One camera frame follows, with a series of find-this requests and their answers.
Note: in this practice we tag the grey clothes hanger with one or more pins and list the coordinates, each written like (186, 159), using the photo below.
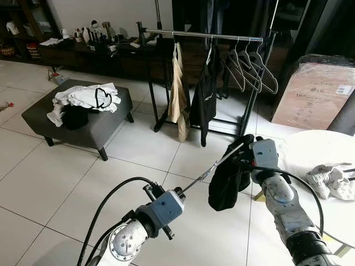
(243, 88)
(274, 88)
(213, 168)
(259, 90)

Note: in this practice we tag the black trousers white print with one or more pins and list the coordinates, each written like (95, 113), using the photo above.
(204, 105)

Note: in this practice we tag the white garment grey knit cuffs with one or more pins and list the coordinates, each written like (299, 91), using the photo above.
(327, 180)

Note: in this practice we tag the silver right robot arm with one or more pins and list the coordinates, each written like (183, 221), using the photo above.
(283, 205)

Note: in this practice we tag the round white marble table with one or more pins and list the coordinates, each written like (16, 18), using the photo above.
(316, 149)

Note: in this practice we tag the large cardboard box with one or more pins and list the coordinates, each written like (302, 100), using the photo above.
(310, 97)

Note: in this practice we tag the beige trousers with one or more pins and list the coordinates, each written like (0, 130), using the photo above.
(178, 94)

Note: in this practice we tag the grey upholstered ottoman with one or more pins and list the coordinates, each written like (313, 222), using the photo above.
(94, 130)

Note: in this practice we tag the dark grey sofa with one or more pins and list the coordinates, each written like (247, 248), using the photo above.
(344, 116)

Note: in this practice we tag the white garment black collar trim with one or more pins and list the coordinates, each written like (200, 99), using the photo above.
(83, 97)

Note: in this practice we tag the black glossy coat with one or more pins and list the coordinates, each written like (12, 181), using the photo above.
(247, 14)

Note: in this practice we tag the blue garment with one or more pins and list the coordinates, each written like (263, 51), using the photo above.
(213, 14)

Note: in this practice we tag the dark wooden low cabinet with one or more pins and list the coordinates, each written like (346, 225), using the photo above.
(100, 58)

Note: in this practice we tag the white bottle dark cap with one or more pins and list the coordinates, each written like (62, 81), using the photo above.
(93, 29)

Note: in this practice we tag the white paper sheet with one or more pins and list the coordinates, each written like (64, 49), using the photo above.
(51, 41)

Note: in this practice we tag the striped woven basket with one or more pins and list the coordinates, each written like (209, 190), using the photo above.
(33, 51)

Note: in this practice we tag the dark wooden shelf unit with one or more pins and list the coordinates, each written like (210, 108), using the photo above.
(28, 16)

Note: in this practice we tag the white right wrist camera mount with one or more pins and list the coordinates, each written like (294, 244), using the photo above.
(265, 155)

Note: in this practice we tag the black clothes rack silver rail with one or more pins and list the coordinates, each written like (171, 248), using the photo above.
(194, 35)

